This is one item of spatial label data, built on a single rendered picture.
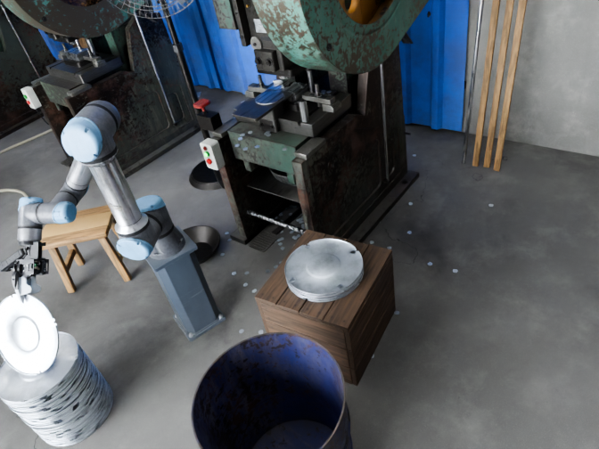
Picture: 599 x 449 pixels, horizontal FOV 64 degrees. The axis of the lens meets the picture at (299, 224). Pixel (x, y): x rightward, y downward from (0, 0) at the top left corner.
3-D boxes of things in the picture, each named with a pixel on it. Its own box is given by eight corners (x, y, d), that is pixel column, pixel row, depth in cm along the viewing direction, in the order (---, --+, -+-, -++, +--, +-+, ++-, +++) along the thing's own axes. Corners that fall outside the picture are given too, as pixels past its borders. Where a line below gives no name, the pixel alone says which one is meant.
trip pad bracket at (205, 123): (221, 153, 226) (209, 116, 214) (207, 150, 232) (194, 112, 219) (229, 147, 230) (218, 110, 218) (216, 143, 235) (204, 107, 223)
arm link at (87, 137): (167, 236, 178) (109, 101, 144) (153, 265, 167) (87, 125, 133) (137, 238, 180) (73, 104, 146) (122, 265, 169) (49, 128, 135)
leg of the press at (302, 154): (330, 280, 224) (298, 102, 167) (310, 272, 230) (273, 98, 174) (419, 176, 275) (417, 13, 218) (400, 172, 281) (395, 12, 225)
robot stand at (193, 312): (190, 342, 209) (154, 270, 180) (173, 318, 221) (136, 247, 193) (226, 319, 216) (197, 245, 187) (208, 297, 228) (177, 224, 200)
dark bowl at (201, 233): (194, 281, 238) (191, 272, 233) (157, 262, 254) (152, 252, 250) (235, 245, 254) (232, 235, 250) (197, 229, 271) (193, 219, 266)
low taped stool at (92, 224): (139, 250, 265) (114, 202, 244) (132, 281, 246) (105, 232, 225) (78, 263, 265) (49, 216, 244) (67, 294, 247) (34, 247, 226)
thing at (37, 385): (68, 392, 160) (67, 391, 160) (-17, 411, 160) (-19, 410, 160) (86, 325, 183) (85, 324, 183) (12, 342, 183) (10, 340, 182)
